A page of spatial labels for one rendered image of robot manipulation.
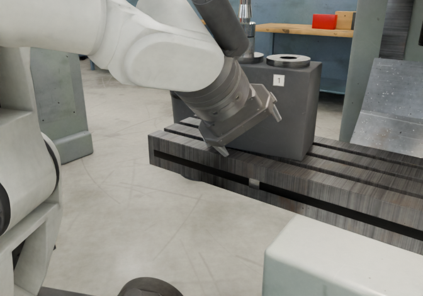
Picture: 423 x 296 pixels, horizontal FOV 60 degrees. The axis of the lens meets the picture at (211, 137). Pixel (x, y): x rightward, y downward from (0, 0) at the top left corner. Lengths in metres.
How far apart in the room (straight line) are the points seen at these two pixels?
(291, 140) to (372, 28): 0.47
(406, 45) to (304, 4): 4.21
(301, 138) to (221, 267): 1.28
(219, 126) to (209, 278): 1.42
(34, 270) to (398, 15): 1.01
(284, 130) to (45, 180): 0.45
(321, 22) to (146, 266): 3.46
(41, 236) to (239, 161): 0.39
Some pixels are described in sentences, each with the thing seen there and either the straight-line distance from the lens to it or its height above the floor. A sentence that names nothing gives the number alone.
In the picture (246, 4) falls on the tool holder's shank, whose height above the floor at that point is 1.25.
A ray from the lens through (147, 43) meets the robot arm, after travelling 0.35.
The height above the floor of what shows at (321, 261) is 0.87.
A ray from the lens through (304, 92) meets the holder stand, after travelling 0.74.
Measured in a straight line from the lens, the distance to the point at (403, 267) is 0.69.
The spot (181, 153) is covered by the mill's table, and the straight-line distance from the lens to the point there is 0.86.
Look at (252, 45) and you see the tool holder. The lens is 0.81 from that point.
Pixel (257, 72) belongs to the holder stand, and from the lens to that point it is 0.76.
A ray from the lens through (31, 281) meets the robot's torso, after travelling 0.80.
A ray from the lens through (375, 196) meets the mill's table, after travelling 0.70.
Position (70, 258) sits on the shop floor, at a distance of 2.13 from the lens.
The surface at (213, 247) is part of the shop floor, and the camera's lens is 2.07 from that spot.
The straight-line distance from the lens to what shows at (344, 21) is 4.60.
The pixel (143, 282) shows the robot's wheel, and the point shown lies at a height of 0.60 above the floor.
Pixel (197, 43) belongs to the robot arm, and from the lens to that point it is 0.37.
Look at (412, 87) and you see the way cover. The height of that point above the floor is 1.05.
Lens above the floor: 1.28
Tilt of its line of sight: 21 degrees down
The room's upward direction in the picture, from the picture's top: straight up
